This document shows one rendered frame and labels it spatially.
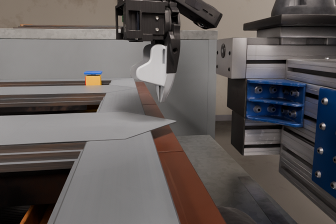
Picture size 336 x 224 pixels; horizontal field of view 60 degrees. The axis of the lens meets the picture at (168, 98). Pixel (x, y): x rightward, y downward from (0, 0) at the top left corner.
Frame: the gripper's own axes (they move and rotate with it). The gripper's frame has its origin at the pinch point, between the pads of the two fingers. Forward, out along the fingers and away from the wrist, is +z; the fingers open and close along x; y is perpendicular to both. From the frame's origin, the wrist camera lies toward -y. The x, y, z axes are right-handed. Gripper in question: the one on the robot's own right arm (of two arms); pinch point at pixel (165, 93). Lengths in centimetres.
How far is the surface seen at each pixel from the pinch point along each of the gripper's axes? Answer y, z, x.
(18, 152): 21.6, 6.2, 2.6
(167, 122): -0.7, 5.0, -0.8
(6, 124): 24.5, 5.1, -9.4
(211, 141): -28.8, 21.7, -33.8
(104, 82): -2, 6, -72
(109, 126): 9.0, 5.0, -1.8
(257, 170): -133, 89, -136
